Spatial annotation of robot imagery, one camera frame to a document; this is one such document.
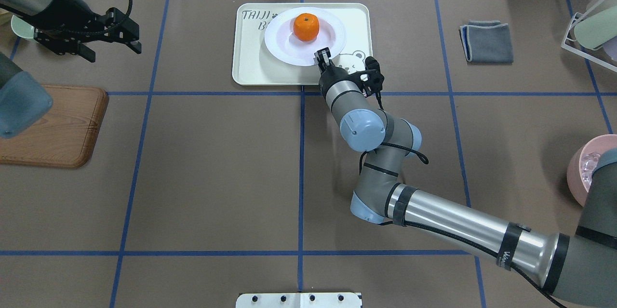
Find white wire cup rack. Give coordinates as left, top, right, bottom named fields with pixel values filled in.
left=561, top=0, right=617, bottom=73

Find folded grey cloth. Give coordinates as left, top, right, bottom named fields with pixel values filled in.
left=459, top=20, right=514, bottom=64

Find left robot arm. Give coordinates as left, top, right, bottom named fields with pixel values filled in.
left=0, top=0, right=142, bottom=139

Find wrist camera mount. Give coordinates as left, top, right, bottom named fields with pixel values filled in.
left=360, top=56, right=384, bottom=98
left=104, top=7, right=139, bottom=43

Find green cup on rack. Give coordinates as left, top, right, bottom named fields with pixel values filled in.
left=574, top=6, right=617, bottom=49

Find white round plate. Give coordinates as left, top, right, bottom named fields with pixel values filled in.
left=264, top=7, right=348, bottom=67

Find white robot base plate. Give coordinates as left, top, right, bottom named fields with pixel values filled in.
left=235, top=292, right=363, bottom=308

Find orange mandarin fruit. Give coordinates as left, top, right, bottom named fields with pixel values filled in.
left=292, top=13, right=320, bottom=42

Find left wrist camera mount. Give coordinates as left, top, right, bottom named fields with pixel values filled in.
left=104, top=7, right=139, bottom=43

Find lilac cup on rack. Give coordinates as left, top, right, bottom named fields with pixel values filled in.
left=602, top=37, right=617, bottom=62

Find cream bear print tray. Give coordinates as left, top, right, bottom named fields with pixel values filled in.
left=232, top=3, right=373, bottom=86

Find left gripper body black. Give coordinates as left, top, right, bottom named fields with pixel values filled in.
left=34, top=13, right=116, bottom=55

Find wooden cutting board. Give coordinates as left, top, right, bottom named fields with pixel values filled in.
left=0, top=84, right=109, bottom=168

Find green bowl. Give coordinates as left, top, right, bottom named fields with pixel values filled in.
left=10, top=14, right=35, bottom=41

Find pink bowl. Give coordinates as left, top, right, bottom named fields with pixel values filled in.
left=566, top=134, right=617, bottom=206

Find clear ice cubes in bowl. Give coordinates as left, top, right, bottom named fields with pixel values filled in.
left=579, top=152, right=601, bottom=191

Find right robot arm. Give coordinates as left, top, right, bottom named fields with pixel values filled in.
left=314, top=47, right=617, bottom=308

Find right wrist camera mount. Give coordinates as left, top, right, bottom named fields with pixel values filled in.
left=360, top=56, right=384, bottom=98

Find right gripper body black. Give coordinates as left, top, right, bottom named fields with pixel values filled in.
left=318, top=67, right=362, bottom=96

